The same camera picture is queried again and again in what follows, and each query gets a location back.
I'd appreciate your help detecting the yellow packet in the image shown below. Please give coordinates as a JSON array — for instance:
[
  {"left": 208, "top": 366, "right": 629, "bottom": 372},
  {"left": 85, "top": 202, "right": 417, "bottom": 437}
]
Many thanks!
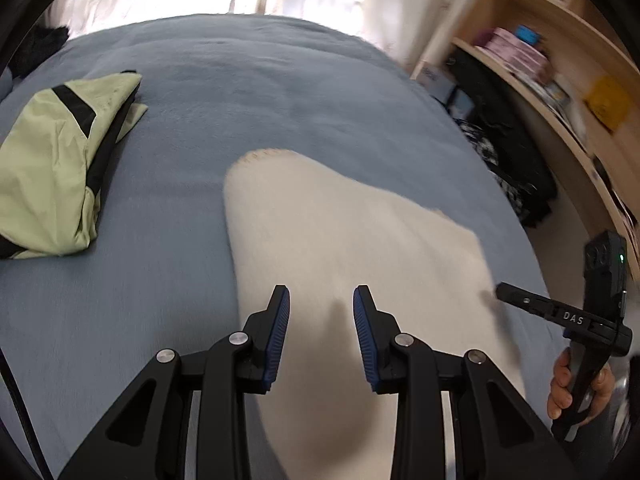
[{"left": 584, "top": 76, "right": 633, "bottom": 133}]

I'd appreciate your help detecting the black fluffy cloth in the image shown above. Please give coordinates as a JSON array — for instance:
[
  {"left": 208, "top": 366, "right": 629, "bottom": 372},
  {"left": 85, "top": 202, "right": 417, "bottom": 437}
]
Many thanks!
[{"left": 7, "top": 25, "right": 69, "bottom": 78}]

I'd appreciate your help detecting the cream knit sweater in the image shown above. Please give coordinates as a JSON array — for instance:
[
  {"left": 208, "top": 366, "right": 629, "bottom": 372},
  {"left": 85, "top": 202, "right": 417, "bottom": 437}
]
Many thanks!
[{"left": 222, "top": 147, "right": 528, "bottom": 480}]

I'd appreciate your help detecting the blue-grey bed blanket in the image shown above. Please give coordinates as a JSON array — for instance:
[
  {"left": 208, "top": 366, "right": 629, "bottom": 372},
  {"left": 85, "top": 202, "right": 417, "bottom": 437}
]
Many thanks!
[{"left": 0, "top": 14, "right": 571, "bottom": 480}]

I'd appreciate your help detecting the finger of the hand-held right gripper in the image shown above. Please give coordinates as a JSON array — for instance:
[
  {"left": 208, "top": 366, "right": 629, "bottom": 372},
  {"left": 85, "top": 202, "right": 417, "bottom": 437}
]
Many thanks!
[{"left": 494, "top": 282, "right": 597, "bottom": 334}]

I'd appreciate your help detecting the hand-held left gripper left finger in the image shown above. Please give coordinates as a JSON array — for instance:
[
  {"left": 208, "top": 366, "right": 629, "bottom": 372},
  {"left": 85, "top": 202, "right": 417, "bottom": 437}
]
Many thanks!
[{"left": 56, "top": 284, "right": 291, "bottom": 480}]

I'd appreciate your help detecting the wooden shelf unit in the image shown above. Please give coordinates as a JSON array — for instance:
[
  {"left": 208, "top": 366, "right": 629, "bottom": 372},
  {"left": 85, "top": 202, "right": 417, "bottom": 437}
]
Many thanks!
[{"left": 410, "top": 0, "right": 640, "bottom": 281}]

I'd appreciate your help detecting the blue and white box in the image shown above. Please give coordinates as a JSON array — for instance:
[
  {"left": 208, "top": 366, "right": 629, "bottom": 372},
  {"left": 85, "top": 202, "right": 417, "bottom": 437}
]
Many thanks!
[{"left": 417, "top": 60, "right": 473, "bottom": 116}]

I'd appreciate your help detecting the black and white patterned cloth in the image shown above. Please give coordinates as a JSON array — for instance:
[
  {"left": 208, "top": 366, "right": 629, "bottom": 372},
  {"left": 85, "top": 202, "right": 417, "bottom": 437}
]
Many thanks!
[{"left": 457, "top": 120, "right": 523, "bottom": 211}]

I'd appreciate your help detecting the black cable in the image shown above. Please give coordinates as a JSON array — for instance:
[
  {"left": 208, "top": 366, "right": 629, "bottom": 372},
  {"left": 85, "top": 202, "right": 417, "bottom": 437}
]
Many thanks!
[{"left": 0, "top": 345, "right": 53, "bottom": 480}]

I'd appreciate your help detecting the green and black folded jacket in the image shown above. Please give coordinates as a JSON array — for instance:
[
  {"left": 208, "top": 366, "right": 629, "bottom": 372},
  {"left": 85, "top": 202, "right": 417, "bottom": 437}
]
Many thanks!
[{"left": 0, "top": 71, "right": 150, "bottom": 261}]

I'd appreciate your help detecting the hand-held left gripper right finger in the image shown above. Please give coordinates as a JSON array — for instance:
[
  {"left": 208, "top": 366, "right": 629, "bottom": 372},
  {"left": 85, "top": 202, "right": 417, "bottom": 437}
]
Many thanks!
[{"left": 352, "top": 284, "right": 586, "bottom": 480}]

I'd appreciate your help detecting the person's right hand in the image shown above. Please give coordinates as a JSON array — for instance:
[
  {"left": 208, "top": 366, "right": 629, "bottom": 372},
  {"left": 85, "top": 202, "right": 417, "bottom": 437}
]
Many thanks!
[{"left": 546, "top": 349, "right": 617, "bottom": 428}]

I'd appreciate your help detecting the small blue container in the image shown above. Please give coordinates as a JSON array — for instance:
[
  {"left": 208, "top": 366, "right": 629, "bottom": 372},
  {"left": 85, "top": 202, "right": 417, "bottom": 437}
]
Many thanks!
[{"left": 515, "top": 24, "right": 543, "bottom": 46}]

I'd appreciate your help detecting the black bag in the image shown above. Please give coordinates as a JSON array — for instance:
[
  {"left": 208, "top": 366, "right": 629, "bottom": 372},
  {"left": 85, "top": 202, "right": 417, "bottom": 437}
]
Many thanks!
[{"left": 445, "top": 50, "right": 558, "bottom": 228}]

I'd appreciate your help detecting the person's right forearm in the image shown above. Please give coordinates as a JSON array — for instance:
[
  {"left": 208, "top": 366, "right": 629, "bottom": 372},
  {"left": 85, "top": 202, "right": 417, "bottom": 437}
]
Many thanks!
[{"left": 575, "top": 400, "right": 633, "bottom": 480}]

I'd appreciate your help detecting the stack of magazines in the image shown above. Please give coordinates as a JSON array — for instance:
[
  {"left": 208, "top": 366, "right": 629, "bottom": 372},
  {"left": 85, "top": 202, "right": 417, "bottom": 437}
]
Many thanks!
[{"left": 520, "top": 67, "right": 587, "bottom": 133}]

